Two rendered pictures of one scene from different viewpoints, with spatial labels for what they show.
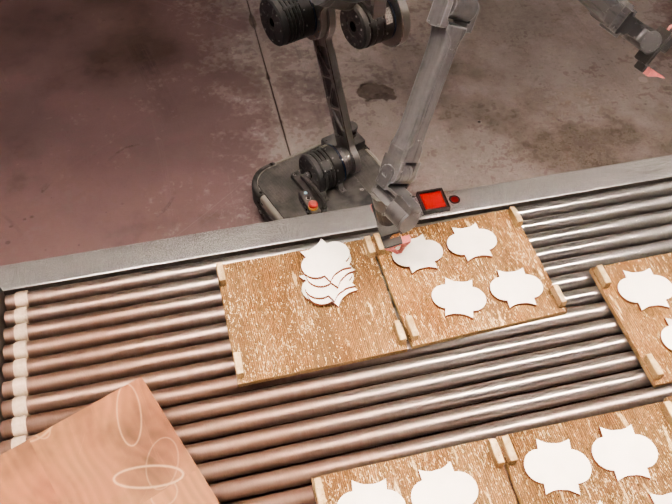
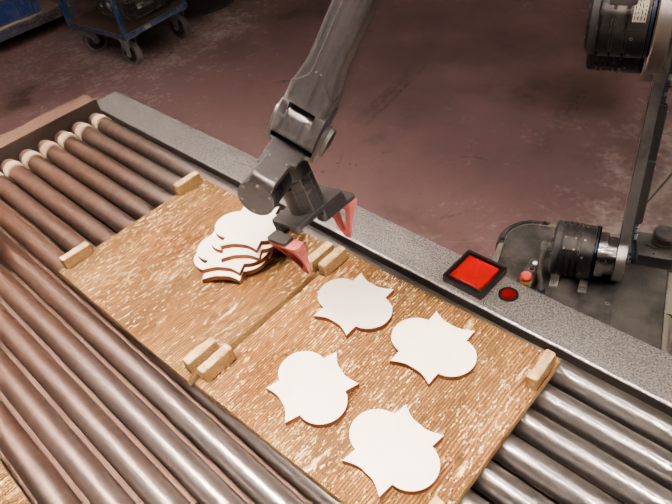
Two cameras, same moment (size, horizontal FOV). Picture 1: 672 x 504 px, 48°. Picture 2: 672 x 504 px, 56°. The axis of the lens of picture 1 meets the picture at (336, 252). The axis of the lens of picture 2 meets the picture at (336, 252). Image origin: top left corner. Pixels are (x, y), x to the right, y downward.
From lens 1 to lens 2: 1.47 m
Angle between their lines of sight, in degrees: 44
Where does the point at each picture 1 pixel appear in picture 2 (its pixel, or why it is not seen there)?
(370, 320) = (209, 321)
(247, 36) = not seen: outside the picture
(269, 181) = (523, 235)
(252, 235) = not seen: hidden behind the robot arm
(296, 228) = not seen: hidden behind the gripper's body
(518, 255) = (469, 419)
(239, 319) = (143, 227)
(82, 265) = (153, 123)
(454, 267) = (369, 354)
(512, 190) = (611, 346)
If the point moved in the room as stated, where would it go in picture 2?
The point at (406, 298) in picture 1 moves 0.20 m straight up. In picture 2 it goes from (271, 335) to (241, 242)
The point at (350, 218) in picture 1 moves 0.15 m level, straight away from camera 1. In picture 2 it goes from (366, 226) to (430, 195)
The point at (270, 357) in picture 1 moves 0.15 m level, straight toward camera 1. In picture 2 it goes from (105, 273) to (27, 318)
